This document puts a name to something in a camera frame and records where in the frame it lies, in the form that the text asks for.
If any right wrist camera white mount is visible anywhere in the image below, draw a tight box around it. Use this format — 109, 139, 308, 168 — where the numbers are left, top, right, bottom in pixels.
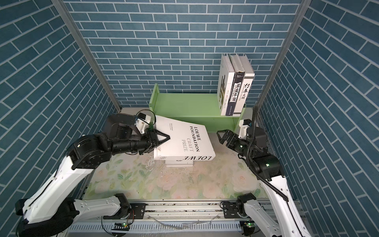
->
238, 119, 252, 139

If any aluminium mounting rail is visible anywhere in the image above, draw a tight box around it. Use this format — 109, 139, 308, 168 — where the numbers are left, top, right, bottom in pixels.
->
60, 199, 306, 223

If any green two-tier shelf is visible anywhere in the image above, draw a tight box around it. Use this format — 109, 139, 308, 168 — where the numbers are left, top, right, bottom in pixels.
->
149, 84, 243, 133

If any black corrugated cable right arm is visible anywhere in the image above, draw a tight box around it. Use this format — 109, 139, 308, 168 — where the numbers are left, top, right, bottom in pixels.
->
247, 105, 289, 202

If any Chinese book with man portrait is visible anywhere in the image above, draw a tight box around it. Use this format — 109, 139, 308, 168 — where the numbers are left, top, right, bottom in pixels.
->
226, 55, 245, 116

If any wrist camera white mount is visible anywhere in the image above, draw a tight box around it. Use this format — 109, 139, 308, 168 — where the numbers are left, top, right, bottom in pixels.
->
135, 113, 151, 134
238, 119, 252, 139

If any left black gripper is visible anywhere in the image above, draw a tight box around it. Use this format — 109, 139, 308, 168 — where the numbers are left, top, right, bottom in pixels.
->
111, 127, 172, 156

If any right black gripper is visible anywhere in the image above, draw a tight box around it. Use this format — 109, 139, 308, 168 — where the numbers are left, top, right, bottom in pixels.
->
218, 128, 254, 160

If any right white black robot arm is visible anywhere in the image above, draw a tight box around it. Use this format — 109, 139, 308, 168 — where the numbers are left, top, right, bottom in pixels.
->
217, 127, 311, 237

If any large white black-spine book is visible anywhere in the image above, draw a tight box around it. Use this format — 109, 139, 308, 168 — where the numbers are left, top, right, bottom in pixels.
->
233, 55, 255, 116

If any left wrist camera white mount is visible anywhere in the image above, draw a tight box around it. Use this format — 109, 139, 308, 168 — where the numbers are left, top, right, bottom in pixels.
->
135, 113, 151, 134

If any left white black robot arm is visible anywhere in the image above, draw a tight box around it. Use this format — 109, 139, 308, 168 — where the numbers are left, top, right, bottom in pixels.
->
15, 114, 170, 237

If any white La Dame aux camelias book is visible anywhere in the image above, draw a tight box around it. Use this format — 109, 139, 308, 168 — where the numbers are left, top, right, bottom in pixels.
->
217, 55, 235, 116

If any white Loewe Foundation Craft Prize book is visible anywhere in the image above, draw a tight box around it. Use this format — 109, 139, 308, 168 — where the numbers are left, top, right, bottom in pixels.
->
154, 116, 216, 161

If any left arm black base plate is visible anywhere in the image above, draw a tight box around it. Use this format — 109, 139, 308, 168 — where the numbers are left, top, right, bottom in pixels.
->
130, 203, 147, 220

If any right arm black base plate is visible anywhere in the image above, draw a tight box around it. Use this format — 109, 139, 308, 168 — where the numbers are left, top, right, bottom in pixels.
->
220, 201, 240, 219

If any white book with barcode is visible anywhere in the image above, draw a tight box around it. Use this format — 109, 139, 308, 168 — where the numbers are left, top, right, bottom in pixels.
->
165, 160, 193, 167

